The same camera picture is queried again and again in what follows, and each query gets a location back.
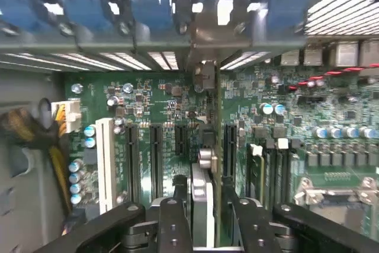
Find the white expansion slot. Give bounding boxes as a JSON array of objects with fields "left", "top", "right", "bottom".
[{"left": 95, "top": 117, "right": 115, "bottom": 216}]

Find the short black expansion slot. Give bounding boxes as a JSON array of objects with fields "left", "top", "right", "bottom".
[{"left": 174, "top": 124, "right": 188, "bottom": 156}]

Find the blue slot cover latch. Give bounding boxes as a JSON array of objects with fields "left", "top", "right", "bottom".
[
  {"left": 0, "top": 0, "right": 45, "bottom": 36},
  {"left": 127, "top": 0, "right": 178, "bottom": 33},
  {"left": 56, "top": 0, "right": 117, "bottom": 36},
  {"left": 260, "top": 0, "right": 307, "bottom": 33}
]

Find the CPU socket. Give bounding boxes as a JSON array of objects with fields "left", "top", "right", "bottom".
[{"left": 293, "top": 175, "right": 379, "bottom": 236}]

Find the installed RAM stick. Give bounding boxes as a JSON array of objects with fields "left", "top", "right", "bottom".
[{"left": 248, "top": 143, "right": 267, "bottom": 209}]

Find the white power connector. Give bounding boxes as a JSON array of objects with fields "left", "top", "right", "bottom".
[{"left": 50, "top": 100, "right": 82, "bottom": 134}]

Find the green motherboard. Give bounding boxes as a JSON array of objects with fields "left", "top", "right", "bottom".
[{"left": 62, "top": 39, "right": 379, "bottom": 253}]

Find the grey open PC case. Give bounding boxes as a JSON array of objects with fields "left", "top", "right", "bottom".
[{"left": 0, "top": 0, "right": 379, "bottom": 253}]

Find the yellow and black wire bundle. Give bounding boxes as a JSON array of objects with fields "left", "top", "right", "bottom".
[{"left": 0, "top": 106, "right": 75, "bottom": 236}]

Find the red and black twisted wire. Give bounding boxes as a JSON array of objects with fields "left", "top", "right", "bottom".
[{"left": 287, "top": 62, "right": 379, "bottom": 91}]

